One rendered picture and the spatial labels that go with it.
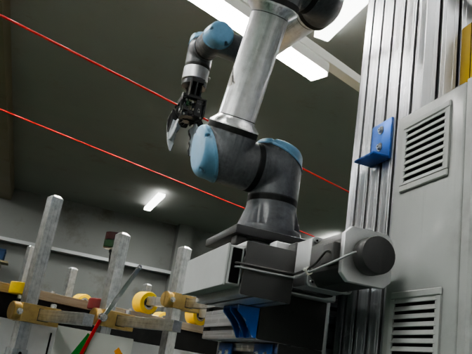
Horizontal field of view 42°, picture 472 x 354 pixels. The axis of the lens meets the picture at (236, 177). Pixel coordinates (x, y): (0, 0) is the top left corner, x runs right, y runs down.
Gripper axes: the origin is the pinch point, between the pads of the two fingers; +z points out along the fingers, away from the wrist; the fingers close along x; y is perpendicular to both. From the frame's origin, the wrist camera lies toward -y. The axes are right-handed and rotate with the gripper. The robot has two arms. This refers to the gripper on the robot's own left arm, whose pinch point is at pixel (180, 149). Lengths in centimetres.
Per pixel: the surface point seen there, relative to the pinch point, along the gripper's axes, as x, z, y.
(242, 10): 31, -102, -78
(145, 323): 3, 47, -17
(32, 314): -28, 50, -20
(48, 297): -24, 43, -45
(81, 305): -13, 43, -50
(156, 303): 13, 38, -56
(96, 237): 67, -149, -1014
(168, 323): 7.5, 46.6, -7.2
